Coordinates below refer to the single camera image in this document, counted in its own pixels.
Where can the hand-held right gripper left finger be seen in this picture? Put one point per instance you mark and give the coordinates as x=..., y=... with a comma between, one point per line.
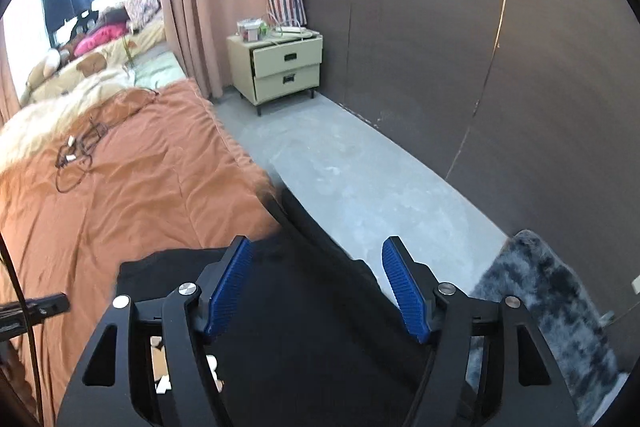
x=227, y=292

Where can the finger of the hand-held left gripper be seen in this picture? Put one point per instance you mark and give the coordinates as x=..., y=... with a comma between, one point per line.
x=40, y=306

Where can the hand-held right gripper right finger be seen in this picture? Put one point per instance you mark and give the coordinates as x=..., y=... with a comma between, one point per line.
x=405, y=292

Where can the black bear print T-shirt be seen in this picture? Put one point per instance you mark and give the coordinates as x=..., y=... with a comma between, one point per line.
x=300, y=332

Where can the orange bed cover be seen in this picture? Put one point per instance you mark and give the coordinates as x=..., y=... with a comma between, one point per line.
x=150, y=187

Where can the grey fluffy rug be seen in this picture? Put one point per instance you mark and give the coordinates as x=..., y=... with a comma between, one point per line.
x=550, y=307

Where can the cream fluffy blanket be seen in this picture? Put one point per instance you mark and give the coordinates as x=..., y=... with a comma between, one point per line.
x=45, y=122

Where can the cream nightstand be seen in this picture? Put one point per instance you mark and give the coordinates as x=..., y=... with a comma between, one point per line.
x=285, y=67

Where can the pale green bed sheet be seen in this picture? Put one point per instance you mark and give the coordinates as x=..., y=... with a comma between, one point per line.
x=160, y=69

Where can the cream plush toy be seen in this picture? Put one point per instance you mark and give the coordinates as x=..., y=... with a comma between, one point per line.
x=45, y=67

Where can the brown plush toy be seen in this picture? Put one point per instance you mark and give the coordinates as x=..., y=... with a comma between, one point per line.
x=91, y=64

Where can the pile of pillows and toys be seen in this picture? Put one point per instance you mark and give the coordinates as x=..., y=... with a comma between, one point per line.
x=115, y=57

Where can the white power strip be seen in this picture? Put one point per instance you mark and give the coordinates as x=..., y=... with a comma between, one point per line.
x=291, y=29

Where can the pink cloth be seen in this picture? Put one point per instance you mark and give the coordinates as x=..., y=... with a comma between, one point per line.
x=100, y=38

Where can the floral pillow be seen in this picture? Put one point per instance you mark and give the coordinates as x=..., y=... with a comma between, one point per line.
x=144, y=9

